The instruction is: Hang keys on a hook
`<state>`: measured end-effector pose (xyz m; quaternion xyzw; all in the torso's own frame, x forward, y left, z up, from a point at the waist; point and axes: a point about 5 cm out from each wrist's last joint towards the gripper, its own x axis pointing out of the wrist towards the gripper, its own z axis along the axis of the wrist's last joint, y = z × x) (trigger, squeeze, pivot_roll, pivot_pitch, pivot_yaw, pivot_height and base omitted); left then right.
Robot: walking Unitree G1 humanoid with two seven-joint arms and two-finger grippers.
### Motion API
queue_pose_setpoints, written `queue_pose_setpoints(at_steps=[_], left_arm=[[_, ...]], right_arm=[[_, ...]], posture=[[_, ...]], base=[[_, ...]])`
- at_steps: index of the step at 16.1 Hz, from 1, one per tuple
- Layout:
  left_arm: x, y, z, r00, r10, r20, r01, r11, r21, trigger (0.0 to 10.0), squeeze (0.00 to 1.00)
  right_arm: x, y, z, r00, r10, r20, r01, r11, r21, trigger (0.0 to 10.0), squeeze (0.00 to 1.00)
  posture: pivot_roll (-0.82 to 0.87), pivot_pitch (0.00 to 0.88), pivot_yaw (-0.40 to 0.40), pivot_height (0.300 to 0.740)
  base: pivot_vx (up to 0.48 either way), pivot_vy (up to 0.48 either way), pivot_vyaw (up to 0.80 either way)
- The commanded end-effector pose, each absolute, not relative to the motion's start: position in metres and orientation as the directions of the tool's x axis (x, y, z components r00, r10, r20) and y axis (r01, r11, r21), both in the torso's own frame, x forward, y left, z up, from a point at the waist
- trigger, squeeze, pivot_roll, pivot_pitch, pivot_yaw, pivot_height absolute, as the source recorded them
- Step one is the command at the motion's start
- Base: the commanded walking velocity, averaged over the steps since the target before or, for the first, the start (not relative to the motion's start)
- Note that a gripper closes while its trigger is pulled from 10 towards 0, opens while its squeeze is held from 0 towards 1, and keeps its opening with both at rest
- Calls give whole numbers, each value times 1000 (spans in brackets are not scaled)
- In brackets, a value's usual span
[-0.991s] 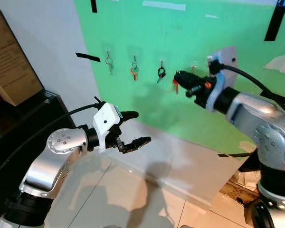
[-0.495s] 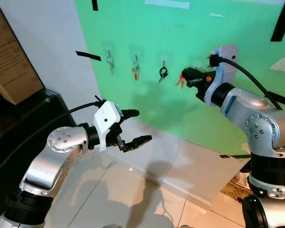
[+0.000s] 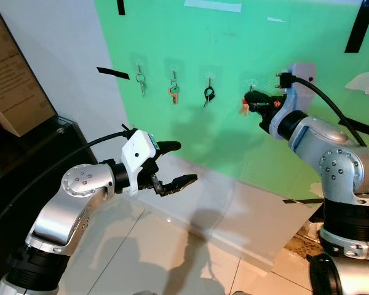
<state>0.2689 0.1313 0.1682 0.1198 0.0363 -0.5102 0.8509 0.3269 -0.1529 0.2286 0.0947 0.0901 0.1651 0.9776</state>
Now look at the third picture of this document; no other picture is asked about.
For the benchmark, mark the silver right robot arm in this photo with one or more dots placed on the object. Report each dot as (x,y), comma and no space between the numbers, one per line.
(335,166)

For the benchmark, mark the brown cardboard box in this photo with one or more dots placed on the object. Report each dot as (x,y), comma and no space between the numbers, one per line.
(15,80)

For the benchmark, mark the green backdrop sheet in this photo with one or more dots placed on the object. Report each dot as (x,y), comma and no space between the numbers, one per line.
(234,43)

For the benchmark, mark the wide black tape strip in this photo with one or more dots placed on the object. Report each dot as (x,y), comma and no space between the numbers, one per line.
(361,27)

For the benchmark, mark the clear adhesive wall hook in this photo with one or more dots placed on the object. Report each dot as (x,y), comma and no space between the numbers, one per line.
(253,83)
(174,69)
(210,75)
(139,64)

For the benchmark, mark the short black tape strip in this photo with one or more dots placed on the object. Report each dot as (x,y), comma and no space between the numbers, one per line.
(121,7)

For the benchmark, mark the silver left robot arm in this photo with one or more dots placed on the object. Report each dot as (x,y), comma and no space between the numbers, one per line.
(64,209)

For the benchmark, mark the white crumpled paper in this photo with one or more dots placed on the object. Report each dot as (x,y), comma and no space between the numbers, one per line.
(368,83)

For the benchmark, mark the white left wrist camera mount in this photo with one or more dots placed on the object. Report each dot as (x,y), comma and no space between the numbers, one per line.
(137,153)

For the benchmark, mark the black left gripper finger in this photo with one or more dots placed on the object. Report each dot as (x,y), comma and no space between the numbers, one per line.
(178,184)
(168,146)

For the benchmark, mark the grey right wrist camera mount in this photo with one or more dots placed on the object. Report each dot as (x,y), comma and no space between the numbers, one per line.
(302,86)

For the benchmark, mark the thin black tape strip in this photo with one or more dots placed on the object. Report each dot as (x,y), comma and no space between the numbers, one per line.
(129,129)
(301,201)

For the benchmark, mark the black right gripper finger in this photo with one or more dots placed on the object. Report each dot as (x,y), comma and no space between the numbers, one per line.
(255,97)
(256,108)

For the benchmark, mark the orange and teal keys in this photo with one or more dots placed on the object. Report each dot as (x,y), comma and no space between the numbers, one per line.
(174,93)

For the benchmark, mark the black glossy cabinet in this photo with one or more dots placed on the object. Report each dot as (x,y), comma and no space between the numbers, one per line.
(24,160)

